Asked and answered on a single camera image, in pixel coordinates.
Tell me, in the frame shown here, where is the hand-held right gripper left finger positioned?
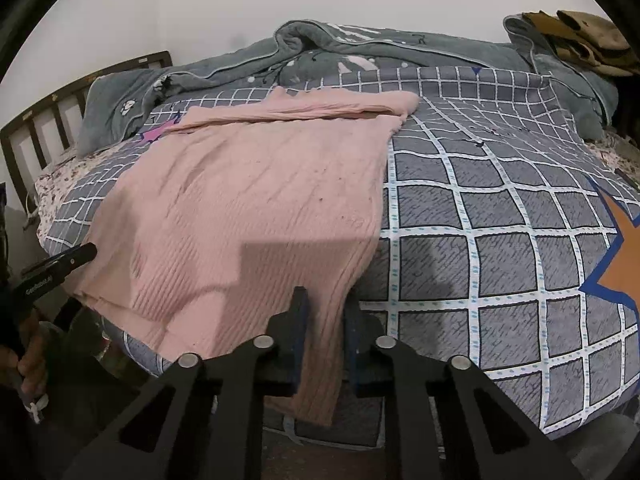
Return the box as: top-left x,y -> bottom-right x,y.
65,287 -> 308,480

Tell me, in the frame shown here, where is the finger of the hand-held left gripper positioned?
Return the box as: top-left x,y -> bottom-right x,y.
22,242 -> 98,277

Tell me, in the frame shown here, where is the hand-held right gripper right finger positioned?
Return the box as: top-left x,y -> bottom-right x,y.
345,302 -> 586,480

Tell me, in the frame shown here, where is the pink knitted sweater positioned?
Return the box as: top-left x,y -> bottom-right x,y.
65,86 -> 421,428

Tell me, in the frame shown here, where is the brown clothes pile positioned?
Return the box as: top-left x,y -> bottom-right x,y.
522,9 -> 633,77

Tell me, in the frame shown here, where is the person's left hand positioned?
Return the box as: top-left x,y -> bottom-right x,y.
14,310 -> 53,411

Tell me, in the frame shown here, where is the dark wooden bed headboard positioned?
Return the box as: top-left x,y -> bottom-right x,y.
0,51 -> 173,211

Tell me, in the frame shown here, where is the grey checked star blanket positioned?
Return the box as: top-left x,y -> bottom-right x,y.
42,67 -> 640,441

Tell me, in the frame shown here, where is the grey-green fleece blanket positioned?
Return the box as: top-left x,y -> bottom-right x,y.
77,19 -> 621,158

